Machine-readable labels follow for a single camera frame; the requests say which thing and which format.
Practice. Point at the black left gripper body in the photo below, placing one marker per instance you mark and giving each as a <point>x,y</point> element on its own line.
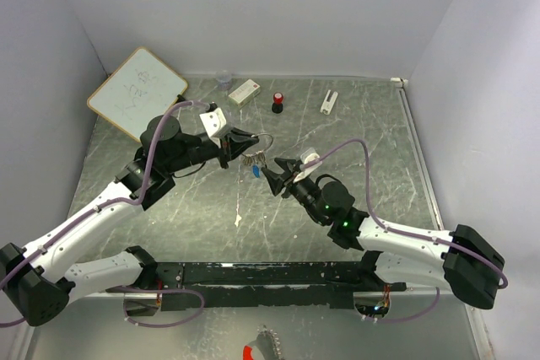
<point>197,151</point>

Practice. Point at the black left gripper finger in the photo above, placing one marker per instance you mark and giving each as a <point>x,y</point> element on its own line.
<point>231,150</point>
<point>240,136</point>

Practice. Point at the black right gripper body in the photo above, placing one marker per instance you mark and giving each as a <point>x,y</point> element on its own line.
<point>305,192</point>

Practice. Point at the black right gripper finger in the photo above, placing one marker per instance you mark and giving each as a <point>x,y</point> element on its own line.
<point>279,183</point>
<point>290,167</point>

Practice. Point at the large silver keyring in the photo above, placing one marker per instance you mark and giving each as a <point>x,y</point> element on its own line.
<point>265,141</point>

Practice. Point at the blue key tag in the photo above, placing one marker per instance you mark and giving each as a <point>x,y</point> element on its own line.
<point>256,171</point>

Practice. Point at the bunch of silver keys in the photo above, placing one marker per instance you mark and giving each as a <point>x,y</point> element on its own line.
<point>254,159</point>

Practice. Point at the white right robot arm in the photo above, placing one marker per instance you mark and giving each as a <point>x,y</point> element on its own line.
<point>460,261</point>

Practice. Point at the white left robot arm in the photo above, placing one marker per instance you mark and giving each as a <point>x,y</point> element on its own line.
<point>43,277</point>

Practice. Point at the white and green small box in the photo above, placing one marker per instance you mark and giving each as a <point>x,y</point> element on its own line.
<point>244,93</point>

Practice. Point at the clear plastic cup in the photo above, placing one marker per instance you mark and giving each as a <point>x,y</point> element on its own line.
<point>223,79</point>

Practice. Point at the white clip device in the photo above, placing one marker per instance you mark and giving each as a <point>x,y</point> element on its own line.
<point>329,102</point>

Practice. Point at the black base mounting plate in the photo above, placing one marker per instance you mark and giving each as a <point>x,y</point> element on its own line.
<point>250,285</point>

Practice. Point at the red and white tool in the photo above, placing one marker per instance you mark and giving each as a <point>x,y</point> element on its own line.
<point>259,349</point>

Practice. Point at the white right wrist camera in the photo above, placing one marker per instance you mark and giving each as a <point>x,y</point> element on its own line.
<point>310,161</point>

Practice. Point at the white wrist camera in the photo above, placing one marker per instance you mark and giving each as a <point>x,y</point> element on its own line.
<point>310,161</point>
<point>216,123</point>

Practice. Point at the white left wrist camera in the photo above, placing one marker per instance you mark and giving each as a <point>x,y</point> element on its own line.
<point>216,123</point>

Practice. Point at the small whiteboard with wooden frame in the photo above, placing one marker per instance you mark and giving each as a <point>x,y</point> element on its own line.
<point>142,88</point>

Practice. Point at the white corner bracket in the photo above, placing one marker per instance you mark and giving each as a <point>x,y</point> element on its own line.
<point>402,81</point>

